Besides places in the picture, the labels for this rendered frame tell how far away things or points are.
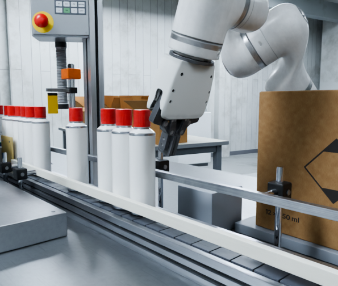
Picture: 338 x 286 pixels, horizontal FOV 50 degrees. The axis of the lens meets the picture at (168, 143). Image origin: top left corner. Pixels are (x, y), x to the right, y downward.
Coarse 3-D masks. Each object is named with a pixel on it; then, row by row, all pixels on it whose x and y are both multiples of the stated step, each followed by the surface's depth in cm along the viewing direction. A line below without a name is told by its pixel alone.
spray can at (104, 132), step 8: (104, 112) 77; (112, 112) 77; (104, 120) 77; (112, 120) 78; (104, 128) 77; (112, 128) 77; (104, 136) 77; (104, 144) 77; (104, 152) 77; (104, 160) 77; (104, 168) 78; (104, 176) 78; (104, 184) 78
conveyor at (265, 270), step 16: (32, 176) 106; (64, 192) 88; (80, 192) 87; (112, 208) 75; (144, 224) 65; (160, 224) 65; (192, 240) 58; (224, 256) 52; (240, 256) 52; (256, 272) 47; (272, 272) 47; (288, 272) 47
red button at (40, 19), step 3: (36, 15) 100; (39, 15) 100; (42, 15) 100; (45, 15) 101; (36, 18) 100; (39, 18) 100; (42, 18) 100; (45, 18) 100; (36, 21) 100; (39, 21) 100; (42, 21) 100; (45, 21) 101; (48, 21) 102; (36, 24) 101; (39, 24) 100; (42, 24) 100; (45, 24) 101; (42, 27) 101
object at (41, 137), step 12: (36, 108) 105; (36, 120) 105; (48, 120) 107; (36, 132) 105; (48, 132) 107; (36, 144) 105; (48, 144) 107; (36, 156) 106; (48, 156) 107; (48, 168) 107
